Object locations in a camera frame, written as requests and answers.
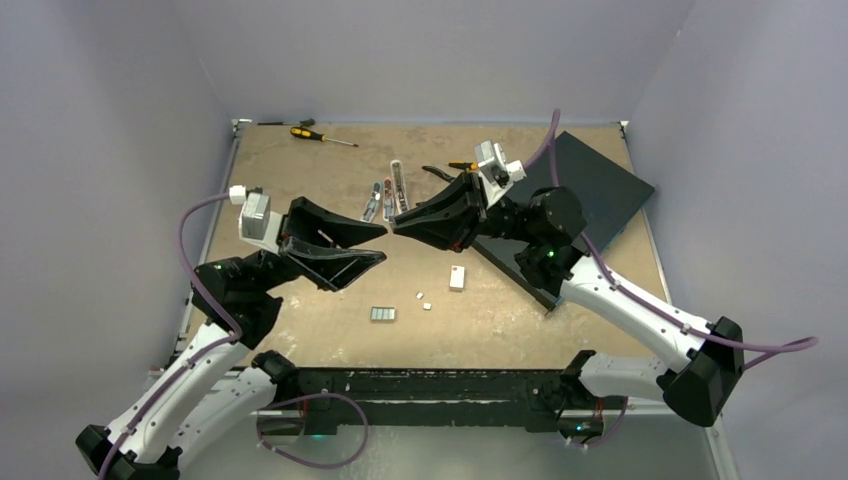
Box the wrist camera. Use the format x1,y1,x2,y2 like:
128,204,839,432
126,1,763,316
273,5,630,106
474,140,526,207
228,185,282,254

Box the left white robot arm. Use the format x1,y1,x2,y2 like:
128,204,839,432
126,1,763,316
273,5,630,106
76,186,386,479

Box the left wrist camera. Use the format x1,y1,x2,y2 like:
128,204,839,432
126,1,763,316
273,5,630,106
228,185,282,254

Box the silver stapler magazine tray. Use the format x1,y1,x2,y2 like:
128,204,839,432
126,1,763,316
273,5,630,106
360,182,383,223

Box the small yellow black screwdriver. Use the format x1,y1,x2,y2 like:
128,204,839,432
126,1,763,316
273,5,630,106
448,162,478,172

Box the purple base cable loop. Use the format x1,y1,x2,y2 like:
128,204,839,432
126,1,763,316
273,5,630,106
255,394,369,470

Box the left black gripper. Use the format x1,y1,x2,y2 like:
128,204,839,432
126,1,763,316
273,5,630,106
247,197,387,294

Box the red silver stapler insert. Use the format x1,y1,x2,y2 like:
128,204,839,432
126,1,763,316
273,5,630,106
383,178,395,222

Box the black flat box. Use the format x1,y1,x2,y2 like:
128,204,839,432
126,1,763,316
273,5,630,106
473,132,655,311

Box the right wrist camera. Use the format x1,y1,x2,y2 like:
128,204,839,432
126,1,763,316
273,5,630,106
474,140,526,207

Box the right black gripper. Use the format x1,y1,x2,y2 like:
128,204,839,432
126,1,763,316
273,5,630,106
394,173,541,255

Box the black handled pliers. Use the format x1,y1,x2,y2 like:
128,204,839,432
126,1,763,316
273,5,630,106
421,165,455,183

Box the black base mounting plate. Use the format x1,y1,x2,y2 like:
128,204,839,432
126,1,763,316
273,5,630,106
273,367,625,435

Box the silver staple strip block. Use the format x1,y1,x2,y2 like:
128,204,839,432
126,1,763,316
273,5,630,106
369,307,397,323

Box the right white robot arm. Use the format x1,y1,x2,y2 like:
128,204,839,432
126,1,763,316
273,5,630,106
390,173,745,427

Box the small white box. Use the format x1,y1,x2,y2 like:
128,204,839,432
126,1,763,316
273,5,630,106
449,265,466,292

